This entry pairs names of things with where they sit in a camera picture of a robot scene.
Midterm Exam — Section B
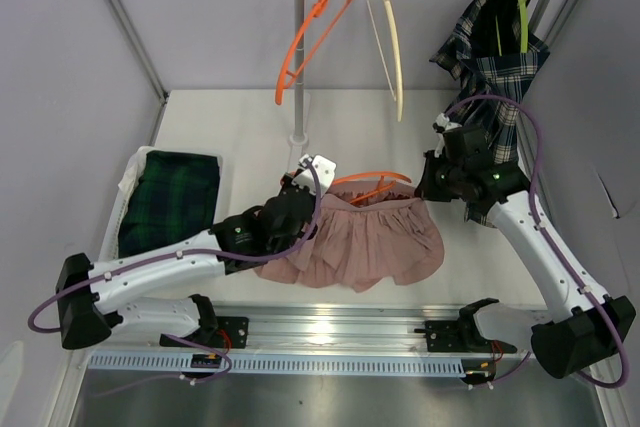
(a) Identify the green hanger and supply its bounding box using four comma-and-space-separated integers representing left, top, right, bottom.
490, 0, 539, 56

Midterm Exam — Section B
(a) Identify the dark green plaid garment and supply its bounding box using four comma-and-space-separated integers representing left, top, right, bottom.
118, 150, 221, 258

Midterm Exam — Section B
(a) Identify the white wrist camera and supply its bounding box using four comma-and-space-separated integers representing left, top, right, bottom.
292, 154, 337, 197
433, 113, 460, 136

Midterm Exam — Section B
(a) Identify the navy plaid skirt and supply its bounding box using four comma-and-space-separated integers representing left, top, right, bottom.
429, 0, 551, 229

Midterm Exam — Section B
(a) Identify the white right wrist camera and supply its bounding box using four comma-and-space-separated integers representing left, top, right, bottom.
433, 113, 460, 136

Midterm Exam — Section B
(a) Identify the pink garment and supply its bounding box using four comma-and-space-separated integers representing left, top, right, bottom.
255, 181, 445, 293

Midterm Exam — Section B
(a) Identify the white slotted cable duct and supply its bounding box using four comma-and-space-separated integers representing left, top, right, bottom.
88, 350, 466, 378

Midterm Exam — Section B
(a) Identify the orange hanger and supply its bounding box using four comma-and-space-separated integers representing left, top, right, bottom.
332, 170, 414, 207
274, 0, 364, 106

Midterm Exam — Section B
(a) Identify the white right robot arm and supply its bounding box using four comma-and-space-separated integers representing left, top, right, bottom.
415, 124, 636, 379

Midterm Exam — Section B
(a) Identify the white cloth in basket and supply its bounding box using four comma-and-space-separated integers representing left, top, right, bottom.
118, 146, 153, 200

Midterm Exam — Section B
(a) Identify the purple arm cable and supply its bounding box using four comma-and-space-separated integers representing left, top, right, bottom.
27, 159, 322, 348
442, 94, 630, 390

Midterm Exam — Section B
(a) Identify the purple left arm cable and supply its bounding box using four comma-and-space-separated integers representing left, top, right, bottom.
27, 159, 322, 348

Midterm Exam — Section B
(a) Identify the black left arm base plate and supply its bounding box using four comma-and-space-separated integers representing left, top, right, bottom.
183, 316, 249, 349

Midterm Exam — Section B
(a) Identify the cream hanger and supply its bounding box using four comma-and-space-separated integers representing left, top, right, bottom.
366, 0, 404, 122

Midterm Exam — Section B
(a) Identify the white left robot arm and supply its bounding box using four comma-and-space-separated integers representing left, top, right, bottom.
56, 165, 335, 350

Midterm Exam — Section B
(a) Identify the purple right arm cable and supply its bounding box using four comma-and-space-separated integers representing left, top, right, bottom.
442, 94, 630, 390

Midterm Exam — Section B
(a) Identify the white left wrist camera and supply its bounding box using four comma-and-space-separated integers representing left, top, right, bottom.
292, 154, 337, 197

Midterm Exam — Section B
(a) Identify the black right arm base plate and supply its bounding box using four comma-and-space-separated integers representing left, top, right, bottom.
413, 320, 517, 354

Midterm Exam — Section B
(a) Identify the white perforated laundry basket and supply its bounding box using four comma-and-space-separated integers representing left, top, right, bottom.
98, 146, 233, 261

